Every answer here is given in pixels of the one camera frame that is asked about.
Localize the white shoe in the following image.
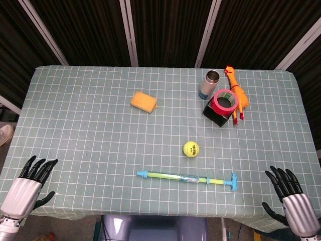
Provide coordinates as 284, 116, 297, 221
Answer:
0, 124, 14, 148

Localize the blue green water pump toy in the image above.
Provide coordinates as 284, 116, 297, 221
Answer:
136, 170, 238, 193

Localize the yellow tennis ball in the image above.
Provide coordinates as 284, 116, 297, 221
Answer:
182, 141, 200, 158

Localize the black open box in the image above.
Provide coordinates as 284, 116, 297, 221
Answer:
202, 99, 233, 128

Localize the red tape roll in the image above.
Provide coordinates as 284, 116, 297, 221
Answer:
210, 89, 238, 117

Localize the orange rubber chicken toy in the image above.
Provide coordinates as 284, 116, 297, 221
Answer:
224, 65, 249, 125

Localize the steel thermos bottle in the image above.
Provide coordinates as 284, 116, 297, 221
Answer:
199, 70, 220, 100

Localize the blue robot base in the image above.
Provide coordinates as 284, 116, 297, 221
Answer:
101, 214, 209, 241

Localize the yellow sponge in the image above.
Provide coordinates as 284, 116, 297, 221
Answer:
130, 91, 158, 114

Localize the green checkered tablecloth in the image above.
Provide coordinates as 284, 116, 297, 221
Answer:
0, 65, 321, 233

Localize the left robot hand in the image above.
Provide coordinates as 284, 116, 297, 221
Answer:
0, 155, 59, 219

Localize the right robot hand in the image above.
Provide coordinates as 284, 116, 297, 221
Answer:
261, 165, 321, 237

